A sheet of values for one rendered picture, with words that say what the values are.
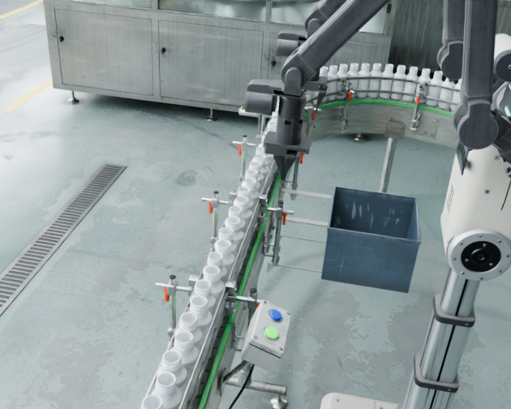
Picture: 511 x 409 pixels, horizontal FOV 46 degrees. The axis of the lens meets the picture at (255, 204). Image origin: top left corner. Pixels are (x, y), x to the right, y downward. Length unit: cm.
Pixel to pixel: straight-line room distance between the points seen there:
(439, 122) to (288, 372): 141
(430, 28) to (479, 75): 550
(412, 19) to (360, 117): 368
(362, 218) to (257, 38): 275
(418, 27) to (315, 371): 459
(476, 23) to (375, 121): 196
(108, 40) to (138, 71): 34
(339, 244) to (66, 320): 156
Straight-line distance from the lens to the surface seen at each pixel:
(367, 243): 209
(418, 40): 678
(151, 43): 514
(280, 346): 136
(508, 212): 157
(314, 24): 167
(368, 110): 313
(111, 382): 282
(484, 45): 126
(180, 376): 126
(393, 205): 236
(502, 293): 366
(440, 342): 187
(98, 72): 540
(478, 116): 127
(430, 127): 316
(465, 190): 154
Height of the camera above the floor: 204
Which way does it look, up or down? 30 degrees down
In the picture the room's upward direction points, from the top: 4 degrees clockwise
